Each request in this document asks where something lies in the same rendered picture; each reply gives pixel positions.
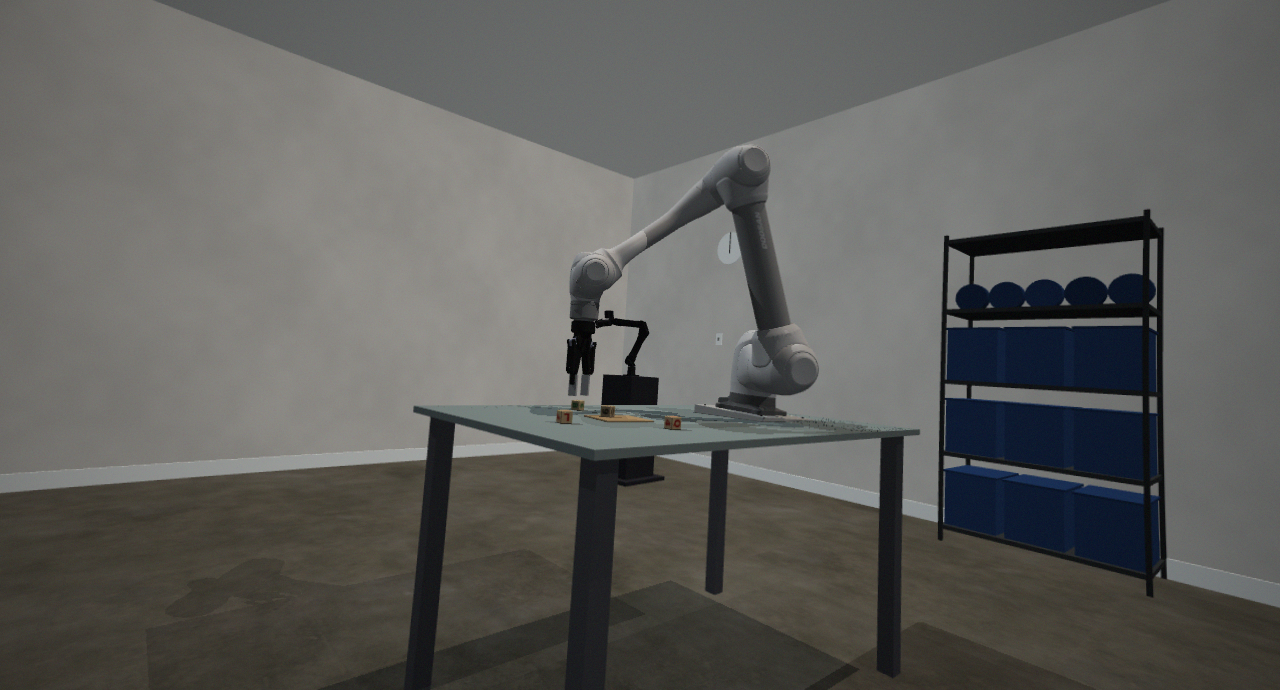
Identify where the tan flat mat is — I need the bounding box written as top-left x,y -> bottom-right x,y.
584,415 -> 654,422

